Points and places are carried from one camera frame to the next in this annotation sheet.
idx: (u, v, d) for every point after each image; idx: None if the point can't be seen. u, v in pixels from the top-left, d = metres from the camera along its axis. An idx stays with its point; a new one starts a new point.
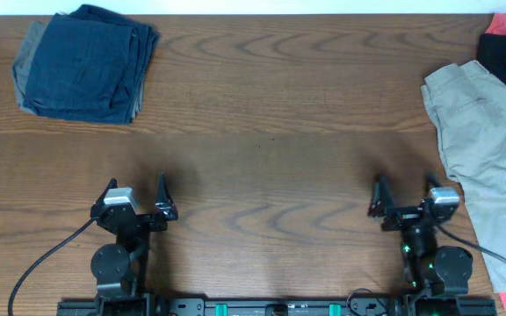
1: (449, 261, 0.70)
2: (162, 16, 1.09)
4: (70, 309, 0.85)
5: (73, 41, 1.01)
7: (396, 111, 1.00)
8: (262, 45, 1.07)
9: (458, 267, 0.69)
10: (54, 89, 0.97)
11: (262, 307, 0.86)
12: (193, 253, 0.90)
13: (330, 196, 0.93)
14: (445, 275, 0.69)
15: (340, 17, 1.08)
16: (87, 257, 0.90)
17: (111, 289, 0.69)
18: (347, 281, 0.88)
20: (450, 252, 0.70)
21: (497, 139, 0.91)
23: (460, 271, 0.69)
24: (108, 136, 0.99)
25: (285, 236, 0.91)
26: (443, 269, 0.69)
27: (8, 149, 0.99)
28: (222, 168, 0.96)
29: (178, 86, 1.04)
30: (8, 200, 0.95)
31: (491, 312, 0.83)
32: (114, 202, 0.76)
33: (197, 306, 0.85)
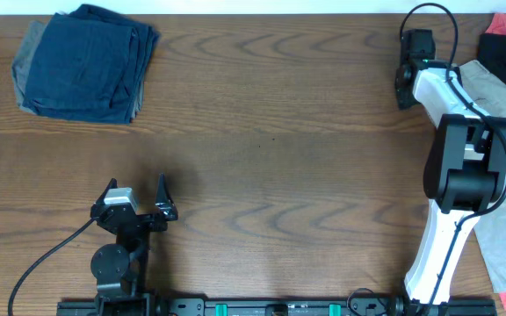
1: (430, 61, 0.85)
2: (162, 16, 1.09)
4: (70, 309, 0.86)
5: (73, 41, 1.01)
7: (396, 111, 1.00)
8: (261, 45, 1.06)
9: (423, 41, 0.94)
10: (54, 89, 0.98)
11: (262, 307, 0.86)
12: (193, 253, 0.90)
13: (330, 196, 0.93)
14: (422, 49, 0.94)
15: (340, 17, 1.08)
16: (87, 257, 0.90)
17: (111, 289, 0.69)
18: (347, 281, 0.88)
20: (422, 38, 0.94)
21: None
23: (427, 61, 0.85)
24: (108, 136, 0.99)
25: (285, 236, 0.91)
26: (419, 46, 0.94)
27: (8, 149, 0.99)
28: (222, 168, 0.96)
29: (178, 86, 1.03)
30: (8, 199, 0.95)
31: (491, 312, 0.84)
32: (114, 201, 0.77)
33: (197, 306, 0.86)
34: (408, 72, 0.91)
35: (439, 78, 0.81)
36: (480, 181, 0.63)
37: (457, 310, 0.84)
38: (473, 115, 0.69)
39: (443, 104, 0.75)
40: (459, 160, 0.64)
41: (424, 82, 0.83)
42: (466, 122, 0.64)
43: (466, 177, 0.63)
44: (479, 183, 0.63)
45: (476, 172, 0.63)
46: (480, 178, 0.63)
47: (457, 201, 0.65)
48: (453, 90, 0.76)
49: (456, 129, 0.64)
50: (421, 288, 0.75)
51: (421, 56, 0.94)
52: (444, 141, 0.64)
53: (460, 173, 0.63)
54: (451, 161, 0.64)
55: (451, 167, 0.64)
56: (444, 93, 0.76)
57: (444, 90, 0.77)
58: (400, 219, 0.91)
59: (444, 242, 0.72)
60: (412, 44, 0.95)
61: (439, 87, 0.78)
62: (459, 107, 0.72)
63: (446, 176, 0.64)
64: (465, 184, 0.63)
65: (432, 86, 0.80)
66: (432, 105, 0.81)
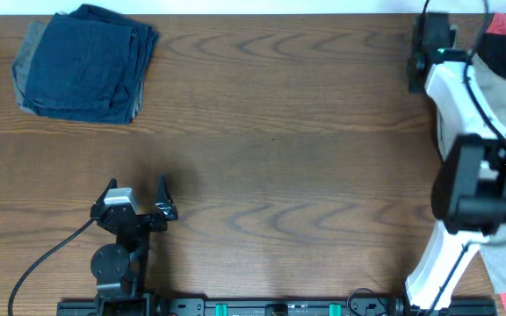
1: (449, 52, 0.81)
2: (163, 16, 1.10)
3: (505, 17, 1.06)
4: (69, 308, 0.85)
5: (74, 41, 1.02)
7: (396, 111, 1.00)
8: (261, 45, 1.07)
9: (438, 28, 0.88)
10: (54, 89, 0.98)
11: (262, 308, 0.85)
12: (193, 253, 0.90)
13: (330, 196, 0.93)
14: (438, 35, 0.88)
15: (339, 18, 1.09)
16: (87, 257, 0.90)
17: (111, 289, 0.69)
18: (347, 281, 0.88)
20: (437, 24, 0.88)
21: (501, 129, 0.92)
23: (447, 52, 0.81)
24: (109, 136, 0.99)
25: (285, 235, 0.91)
26: (433, 34, 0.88)
27: (8, 149, 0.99)
28: (222, 168, 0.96)
29: (178, 86, 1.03)
30: (8, 199, 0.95)
31: (491, 312, 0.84)
32: (115, 201, 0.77)
33: (197, 306, 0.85)
34: (420, 62, 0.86)
35: (456, 81, 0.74)
36: (495, 204, 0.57)
37: (457, 310, 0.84)
38: (489, 133, 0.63)
39: (457, 111, 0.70)
40: (472, 183, 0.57)
41: (439, 77, 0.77)
42: (481, 143, 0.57)
43: (480, 204, 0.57)
44: (493, 210, 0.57)
45: (489, 197, 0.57)
46: (495, 202, 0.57)
47: (466, 224, 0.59)
48: (472, 98, 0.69)
49: (473, 152, 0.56)
50: (421, 294, 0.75)
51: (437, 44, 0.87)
52: (459, 165, 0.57)
53: (474, 198, 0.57)
54: (464, 186, 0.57)
55: (464, 192, 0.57)
56: (458, 95, 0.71)
57: (459, 97, 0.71)
58: (400, 218, 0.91)
59: (449, 260, 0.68)
60: (428, 28, 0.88)
61: (455, 89, 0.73)
62: (476, 121, 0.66)
63: (458, 203, 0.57)
64: (478, 211, 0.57)
65: (447, 88, 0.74)
66: (447, 106, 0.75)
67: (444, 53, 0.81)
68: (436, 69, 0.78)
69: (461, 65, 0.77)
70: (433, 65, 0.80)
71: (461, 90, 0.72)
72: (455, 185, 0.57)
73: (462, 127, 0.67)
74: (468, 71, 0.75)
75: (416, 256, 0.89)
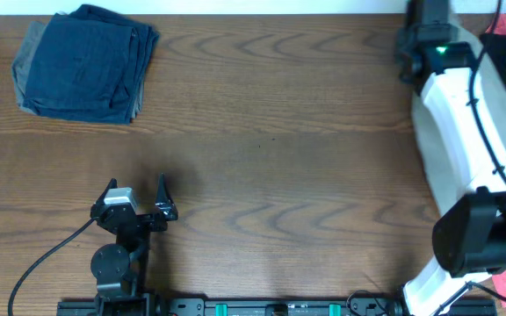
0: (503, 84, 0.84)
1: (437, 22, 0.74)
2: (163, 16, 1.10)
3: None
4: (69, 308, 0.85)
5: (74, 41, 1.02)
7: (396, 111, 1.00)
8: (261, 45, 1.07)
9: (434, 9, 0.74)
10: (54, 89, 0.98)
11: (262, 308, 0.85)
12: (193, 253, 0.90)
13: (330, 196, 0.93)
14: (434, 22, 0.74)
15: (339, 18, 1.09)
16: (87, 257, 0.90)
17: (111, 289, 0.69)
18: (347, 281, 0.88)
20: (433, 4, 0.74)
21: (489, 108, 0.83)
23: (437, 18, 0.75)
24: (109, 136, 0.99)
25: (285, 236, 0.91)
26: (432, 21, 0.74)
27: (8, 149, 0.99)
28: (222, 168, 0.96)
29: (178, 86, 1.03)
30: (9, 199, 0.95)
31: (491, 312, 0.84)
32: (114, 201, 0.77)
33: (197, 306, 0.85)
34: (415, 63, 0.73)
35: (461, 98, 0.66)
36: (504, 258, 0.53)
37: (457, 310, 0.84)
38: (498, 183, 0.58)
39: (460, 145, 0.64)
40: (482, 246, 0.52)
41: (440, 93, 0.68)
42: (494, 209, 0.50)
43: (487, 260, 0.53)
44: (501, 261, 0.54)
45: (498, 251, 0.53)
46: (502, 254, 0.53)
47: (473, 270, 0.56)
48: (477, 125, 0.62)
49: (480, 218, 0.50)
50: (418, 305, 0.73)
51: (435, 32, 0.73)
52: (466, 232, 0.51)
53: (480, 257, 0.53)
54: (471, 249, 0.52)
55: (470, 254, 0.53)
56: (464, 125, 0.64)
57: (465, 129, 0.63)
58: (400, 218, 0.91)
59: (449, 290, 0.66)
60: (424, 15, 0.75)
61: (460, 116, 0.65)
62: (486, 167, 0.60)
63: (465, 262, 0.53)
64: (485, 265, 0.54)
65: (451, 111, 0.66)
66: (444, 124, 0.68)
67: (430, 21, 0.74)
68: (439, 80, 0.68)
69: (468, 75, 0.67)
70: (431, 70, 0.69)
71: (465, 113, 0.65)
72: (461, 249, 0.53)
73: (467, 167, 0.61)
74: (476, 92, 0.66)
75: (415, 256, 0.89)
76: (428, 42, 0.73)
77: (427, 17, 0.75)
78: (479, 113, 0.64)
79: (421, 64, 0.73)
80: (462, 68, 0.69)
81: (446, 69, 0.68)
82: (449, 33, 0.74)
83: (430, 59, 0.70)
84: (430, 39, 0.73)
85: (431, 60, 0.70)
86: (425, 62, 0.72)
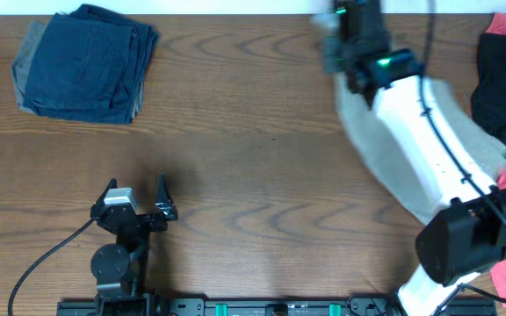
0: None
1: (378, 32, 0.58)
2: (163, 16, 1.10)
3: None
4: (69, 308, 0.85)
5: (74, 41, 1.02)
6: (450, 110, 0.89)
7: None
8: (261, 45, 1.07)
9: (367, 15, 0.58)
10: (54, 89, 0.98)
11: (262, 308, 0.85)
12: (193, 253, 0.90)
13: (330, 196, 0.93)
14: (373, 32, 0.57)
15: None
16: (87, 257, 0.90)
17: (111, 289, 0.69)
18: (347, 281, 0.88)
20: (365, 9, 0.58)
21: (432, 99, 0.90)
23: (374, 29, 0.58)
24: (108, 136, 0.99)
25: (285, 236, 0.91)
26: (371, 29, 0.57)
27: (8, 149, 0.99)
28: (222, 168, 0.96)
29: (178, 86, 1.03)
30: (8, 199, 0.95)
31: (491, 312, 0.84)
32: (114, 201, 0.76)
33: (197, 306, 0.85)
34: (361, 80, 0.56)
35: (414, 109, 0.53)
36: (488, 259, 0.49)
37: (457, 310, 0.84)
38: (470, 192, 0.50)
39: (424, 161, 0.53)
40: (465, 258, 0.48)
41: (389, 108, 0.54)
42: (470, 220, 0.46)
43: (473, 266, 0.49)
44: (486, 262, 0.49)
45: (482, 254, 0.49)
46: (485, 256, 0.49)
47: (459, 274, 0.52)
48: (436, 134, 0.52)
49: (459, 232, 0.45)
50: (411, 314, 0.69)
51: (374, 43, 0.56)
52: (448, 247, 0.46)
53: (466, 266, 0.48)
54: (457, 262, 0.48)
55: (456, 267, 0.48)
56: (422, 139, 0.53)
57: (423, 144, 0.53)
58: (400, 218, 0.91)
59: (450, 289, 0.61)
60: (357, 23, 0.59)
61: (418, 130, 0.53)
62: (454, 178, 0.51)
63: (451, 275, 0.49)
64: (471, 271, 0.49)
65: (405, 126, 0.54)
66: (396, 132, 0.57)
67: (371, 32, 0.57)
68: (386, 95, 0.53)
69: (417, 82, 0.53)
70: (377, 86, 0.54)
71: (421, 125, 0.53)
72: (446, 265, 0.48)
73: (434, 182, 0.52)
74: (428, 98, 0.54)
75: (415, 256, 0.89)
76: (371, 55, 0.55)
77: (367, 27, 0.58)
78: (436, 122, 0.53)
79: (362, 81, 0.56)
80: (408, 76, 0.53)
81: (393, 82, 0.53)
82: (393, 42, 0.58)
83: (372, 72, 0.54)
84: (369, 51, 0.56)
85: (376, 71, 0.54)
86: (370, 77, 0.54)
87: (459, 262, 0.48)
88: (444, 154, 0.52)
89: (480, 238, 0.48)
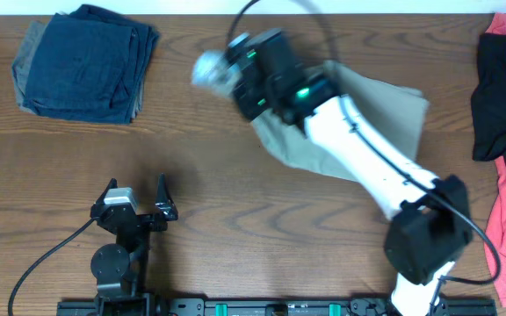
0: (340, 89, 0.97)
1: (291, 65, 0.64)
2: (163, 16, 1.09)
3: None
4: (70, 308, 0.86)
5: (73, 41, 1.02)
6: (381, 111, 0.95)
7: None
8: None
9: (278, 49, 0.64)
10: (54, 89, 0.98)
11: (262, 308, 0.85)
12: (193, 253, 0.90)
13: (330, 196, 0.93)
14: (285, 64, 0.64)
15: (339, 18, 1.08)
16: (87, 257, 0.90)
17: (111, 289, 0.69)
18: (347, 281, 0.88)
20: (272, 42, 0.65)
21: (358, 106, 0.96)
23: (287, 64, 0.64)
24: (109, 136, 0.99)
25: (285, 236, 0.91)
26: (281, 61, 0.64)
27: (8, 149, 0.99)
28: (222, 168, 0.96)
29: (178, 86, 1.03)
30: (8, 199, 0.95)
31: (491, 312, 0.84)
32: (115, 201, 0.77)
33: (197, 306, 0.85)
34: (287, 114, 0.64)
35: (343, 127, 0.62)
36: (455, 249, 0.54)
37: (457, 310, 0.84)
38: (413, 192, 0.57)
39: (368, 174, 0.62)
40: (432, 255, 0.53)
41: (318, 131, 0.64)
42: (419, 219, 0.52)
43: (443, 260, 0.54)
44: (453, 254, 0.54)
45: (449, 247, 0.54)
46: (451, 248, 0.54)
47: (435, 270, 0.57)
48: (369, 147, 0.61)
49: (415, 231, 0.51)
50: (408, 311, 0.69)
51: (288, 75, 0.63)
52: (411, 248, 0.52)
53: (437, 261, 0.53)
54: (425, 260, 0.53)
55: (427, 264, 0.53)
56: (358, 154, 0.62)
57: (364, 159, 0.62)
58: None
59: (433, 283, 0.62)
60: (268, 54, 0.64)
61: (354, 147, 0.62)
62: (395, 181, 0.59)
63: (426, 273, 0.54)
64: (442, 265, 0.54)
65: (341, 147, 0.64)
66: (335, 154, 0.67)
67: (282, 67, 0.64)
68: (314, 123, 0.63)
69: (337, 103, 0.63)
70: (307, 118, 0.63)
71: (352, 140, 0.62)
72: (417, 265, 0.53)
73: (381, 191, 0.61)
74: (355, 117, 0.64)
75: None
76: (292, 90, 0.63)
77: (280, 64, 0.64)
78: (364, 135, 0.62)
79: (293, 111, 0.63)
80: (330, 99, 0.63)
81: (315, 109, 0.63)
82: (303, 71, 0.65)
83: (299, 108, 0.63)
84: (291, 84, 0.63)
85: (300, 106, 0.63)
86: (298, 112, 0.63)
87: (428, 260, 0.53)
88: (385, 165, 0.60)
89: (444, 234, 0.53)
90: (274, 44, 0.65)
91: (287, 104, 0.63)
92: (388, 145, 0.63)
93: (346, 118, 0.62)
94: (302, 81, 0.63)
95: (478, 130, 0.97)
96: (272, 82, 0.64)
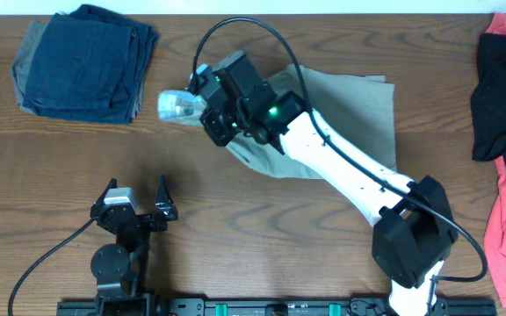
0: (317, 104, 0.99)
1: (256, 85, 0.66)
2: (163, 16, 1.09)
3: None
4: (69, 308, 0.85)
5: (73, 41, 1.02)
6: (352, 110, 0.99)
7: (396, 111, 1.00)
8: (261, 45, 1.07)
9: (243, 72, 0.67)
10: (54, 89, 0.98)
11: (262, 308, 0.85)
12: (193, 253, 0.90)
13: (330, 196, 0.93)
14: (253, 85, 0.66)
15: (339, 18, 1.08)
16: (87, 257, 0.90)
17: (111, 289, 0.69)
18: (347, 281, 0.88)
20: (239, 65, 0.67)
21: (338, 118, 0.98)
23: (253, 83, 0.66)
24: (108, 136, 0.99)
25: (285, 236, 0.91)
26: (248, 84, 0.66)
27: (7, 149, 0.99)
28: (222, 168, 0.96)
29: (178, 86, 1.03)
30: (8, 199, 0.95)
31: (491, 312, 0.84)
32: (114, 201, 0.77)
33: (197, 306, 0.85)
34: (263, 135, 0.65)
35: (314, 141, 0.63)
36: (440, 248, 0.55)
37: (457, 310, 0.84)
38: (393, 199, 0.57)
39: (346, 183, 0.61)
40: (419, 257, 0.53)
41: (292, 147, 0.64)
42: (402, 224, 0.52)
43: (430, 261, 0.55)
44: (440, 253, 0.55)
45: (434, 247, 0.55)
46: (437, 247, 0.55)
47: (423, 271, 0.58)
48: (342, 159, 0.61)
49: (400, 236, 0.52)
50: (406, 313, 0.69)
51: (257, 95, 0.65)
52: (398, 253, 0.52)
53: (424, 262, 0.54)
54: (413, 262, 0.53)
55: (415, 267, 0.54)
56: (332, 166, 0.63)
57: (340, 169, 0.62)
58: None
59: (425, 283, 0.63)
60: (234, 79, 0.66)
61: (328, 159, 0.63)
62: (373, 189, 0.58)
63: (415, 275, 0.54)
64: (430, 265, 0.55)
65: (316, 160, 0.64)
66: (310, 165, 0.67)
67: (249, 89, 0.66)
68: (286, 140, 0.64)
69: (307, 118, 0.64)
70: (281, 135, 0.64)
71: (325, 153, 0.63)
72: (406, 269, 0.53)
73: (361, 200, 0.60)
74: (325, 128, 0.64)
75: None
76: (263, 109, 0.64)
77: (244, 85, 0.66)
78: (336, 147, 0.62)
79: (267, 129, 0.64)
80: (299, 115, 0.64)
81: (287, 125, 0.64)
82: (271, 90, 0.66)
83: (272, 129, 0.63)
84: (259, 104, 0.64)
85: (272, 123, 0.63)
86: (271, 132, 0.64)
87: (415, 262, 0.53)
88: (360, 173, 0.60)
89: (427, 236, 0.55)
90: (240, 67, 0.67)
91: (260, 123, 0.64)
92: (361, 153, 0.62)
93: (317, 132, 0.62)
94: (271, 100, 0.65)
95: (478, 130, 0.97)
96: (242, 107, 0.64)
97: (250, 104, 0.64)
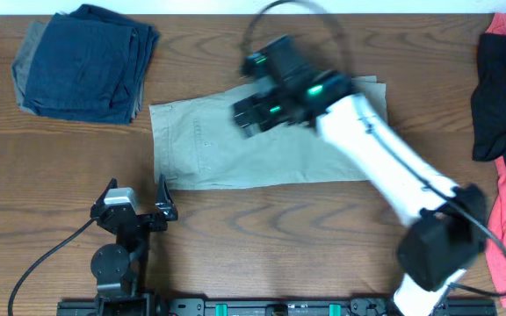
0: None
1: (300, 66, 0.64)
2: (163, 16, 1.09)
3: None
4: (70, 308, 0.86)
5: (73, 41, 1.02)
6: None
7: (396, 111, 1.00)
8: (261, 45, 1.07)
9: (285, 54, 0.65)
10: (54, 89, 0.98)
11: (262, 308, 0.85)
12: (193, 253, 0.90)
13: (329, 196, 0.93)
14: (294, 66, 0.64)
15: (339, 17, 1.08)
16: (87, 257, 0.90)
17: (111, 289, 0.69)
18: (347, 281, 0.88)
20: (283, 46, 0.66)
21: None
23: (296, 64, 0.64)
24: (108, 136, 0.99)
25: (285, 235, 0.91)
26: (292, 64, 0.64)
27: (7, 149, 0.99)
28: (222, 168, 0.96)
29: (178, 86, 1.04)
30: (8, 199, 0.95)
31: (491, 312, 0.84)
32: (115, 201, 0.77)
33: (197, 306, 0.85)
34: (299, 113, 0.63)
35: (359, 127, 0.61)
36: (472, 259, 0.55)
37: (456, 310, 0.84)
38: (431, 197, 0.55)
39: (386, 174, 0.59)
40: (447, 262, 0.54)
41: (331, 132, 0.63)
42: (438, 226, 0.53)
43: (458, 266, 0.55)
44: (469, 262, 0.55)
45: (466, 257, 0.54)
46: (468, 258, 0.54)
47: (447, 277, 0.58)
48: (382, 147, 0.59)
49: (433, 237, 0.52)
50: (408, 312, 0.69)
51: (299, 74, 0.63)
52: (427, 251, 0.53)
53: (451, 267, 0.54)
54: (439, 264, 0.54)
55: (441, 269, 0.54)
56: (369, 154, 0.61)
57: (383, 157, 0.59)
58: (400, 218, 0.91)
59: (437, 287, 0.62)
60: (277, 60, 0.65)
61: (369, 145, 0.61)
62: (414, 185, 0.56)
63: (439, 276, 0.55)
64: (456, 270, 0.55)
65: (357, 148, 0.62)
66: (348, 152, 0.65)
67: (293, 68, 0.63)
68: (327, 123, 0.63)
69: (353, 102, 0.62)
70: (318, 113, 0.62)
71: (370, 140, 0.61)
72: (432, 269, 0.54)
73: (398, 194, 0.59)
74: (371, 118, 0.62)
75: None
76: (303, 87, 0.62)
77: (288, 65, 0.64)
78: (382, 137, 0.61)
79: (304, 108, 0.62)
80: (344, 98, 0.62)
81: (328, 108, 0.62)
82: (316, 72, 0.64)
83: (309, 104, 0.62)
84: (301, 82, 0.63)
85: (312, 102, 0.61)
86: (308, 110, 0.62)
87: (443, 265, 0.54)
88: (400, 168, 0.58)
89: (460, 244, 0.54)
90: (283, 50, 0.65)
91: (297, 100, 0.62)
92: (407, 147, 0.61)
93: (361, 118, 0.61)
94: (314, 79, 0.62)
95: (478, 129, 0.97)
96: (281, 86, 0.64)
97: (290, 82, 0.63)
